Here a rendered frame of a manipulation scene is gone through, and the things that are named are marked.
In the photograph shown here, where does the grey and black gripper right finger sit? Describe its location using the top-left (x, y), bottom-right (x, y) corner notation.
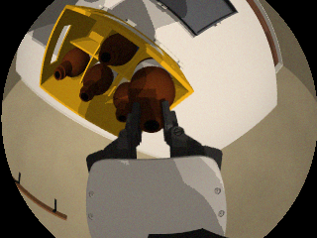
top-left (162, 100), bottom-right (223, 171)

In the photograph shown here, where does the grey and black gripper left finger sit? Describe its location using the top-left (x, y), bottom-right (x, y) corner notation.
top-left (86, 102), bottom-right (142, 172)

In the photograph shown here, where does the yellow crate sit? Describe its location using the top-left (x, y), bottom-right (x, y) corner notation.
top-left (40, 5), bottom-right (194, 137)

